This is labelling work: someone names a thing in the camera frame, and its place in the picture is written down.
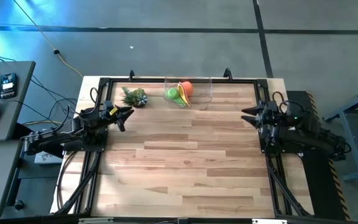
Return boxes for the yellow floor cable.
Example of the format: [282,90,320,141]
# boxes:
[12,0,84,78]

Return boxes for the black looped cable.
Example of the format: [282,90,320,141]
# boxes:
[56,151,78,212]

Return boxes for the yellow measuring cup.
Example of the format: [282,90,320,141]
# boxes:
[177,83,192,108]

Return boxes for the white printed paper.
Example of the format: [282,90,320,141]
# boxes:
[34,151,65,165]

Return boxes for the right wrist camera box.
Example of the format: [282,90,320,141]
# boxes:
[264,100,279,113]

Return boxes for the green measuring cup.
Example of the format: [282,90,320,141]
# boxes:
[166,87,188,108]

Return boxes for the grey-blue metal table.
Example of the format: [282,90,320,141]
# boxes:
[323,82,358,183]

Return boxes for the black hazard-striped platform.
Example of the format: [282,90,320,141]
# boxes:
[286,90,351,222]

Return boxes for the artificial succulent plant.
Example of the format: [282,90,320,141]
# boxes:
[121,86,149,109]

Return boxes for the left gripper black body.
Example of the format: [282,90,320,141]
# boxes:
[99,107,126,132]

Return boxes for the clear plastic basket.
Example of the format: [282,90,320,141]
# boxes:
[163,76,213,110]

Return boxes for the black smartphone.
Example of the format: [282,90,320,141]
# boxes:
[0,73,17,100]

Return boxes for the black metal table frame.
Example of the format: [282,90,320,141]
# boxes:
[51,76,315,218]

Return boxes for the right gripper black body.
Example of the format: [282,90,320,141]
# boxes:
[258,107,281,131]

